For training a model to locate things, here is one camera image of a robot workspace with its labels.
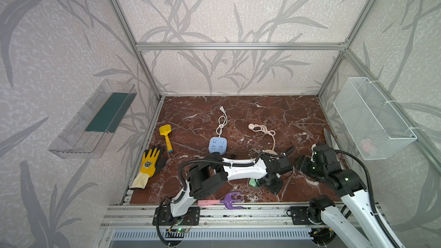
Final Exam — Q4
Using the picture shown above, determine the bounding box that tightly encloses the light green plug cube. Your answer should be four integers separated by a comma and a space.
248, 179, 259, 188

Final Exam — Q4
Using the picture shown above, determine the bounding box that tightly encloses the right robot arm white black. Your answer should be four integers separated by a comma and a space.
295, 143, 404, 248

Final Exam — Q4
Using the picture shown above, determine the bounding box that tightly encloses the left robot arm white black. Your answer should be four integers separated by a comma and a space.
154, 152, 294, 225

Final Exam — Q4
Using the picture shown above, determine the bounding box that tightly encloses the pink item in basket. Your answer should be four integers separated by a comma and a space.
360, 138, 376, 153

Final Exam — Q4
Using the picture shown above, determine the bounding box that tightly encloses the purple pink toy rake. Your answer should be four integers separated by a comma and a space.
197, 192, 244, 210

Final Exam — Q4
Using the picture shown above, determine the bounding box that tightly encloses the blue square power strip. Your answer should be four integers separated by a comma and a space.
209, 137, 227, 156

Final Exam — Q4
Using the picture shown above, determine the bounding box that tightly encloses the yellow toy shovel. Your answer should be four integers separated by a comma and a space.
159, 124, 173, 153

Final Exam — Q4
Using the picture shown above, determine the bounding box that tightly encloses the yellow black work glove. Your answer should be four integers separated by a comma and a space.
130, 145, 168, 189

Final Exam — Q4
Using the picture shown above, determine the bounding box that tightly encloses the green sponge in bin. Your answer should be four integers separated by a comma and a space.
85, 93, 137, 133

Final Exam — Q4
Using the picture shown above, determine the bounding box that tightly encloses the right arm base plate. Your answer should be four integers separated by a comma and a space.
286, 206, 323, 225

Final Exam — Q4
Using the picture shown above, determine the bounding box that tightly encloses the white wire mesh basket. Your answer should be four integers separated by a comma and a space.
333, 77, 418, 160

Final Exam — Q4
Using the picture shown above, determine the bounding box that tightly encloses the white power cord with plug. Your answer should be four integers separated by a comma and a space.
215, 106, 229, 138

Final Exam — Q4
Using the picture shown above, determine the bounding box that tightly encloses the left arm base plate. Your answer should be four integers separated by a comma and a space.
152, 206, 201, 227

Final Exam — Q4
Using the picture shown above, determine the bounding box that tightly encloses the aluminium front rail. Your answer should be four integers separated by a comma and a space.
99, 204, 390, 230

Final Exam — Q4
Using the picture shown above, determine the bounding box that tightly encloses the clear plastic wall bin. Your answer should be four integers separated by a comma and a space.
48, 80, 137, 160

